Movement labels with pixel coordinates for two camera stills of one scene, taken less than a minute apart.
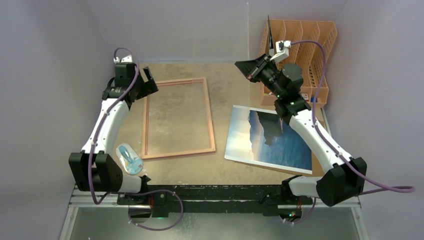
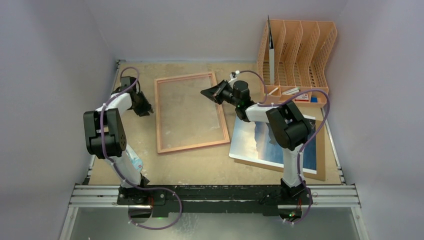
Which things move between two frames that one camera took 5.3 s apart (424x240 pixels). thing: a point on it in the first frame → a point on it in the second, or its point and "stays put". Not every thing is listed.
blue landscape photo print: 260,136 stays put
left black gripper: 149,87 → 146,108
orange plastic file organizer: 308,56 stays put
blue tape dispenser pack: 132,163 stays put
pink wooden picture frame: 145,155 → 157,94
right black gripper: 261,68 → 219,94
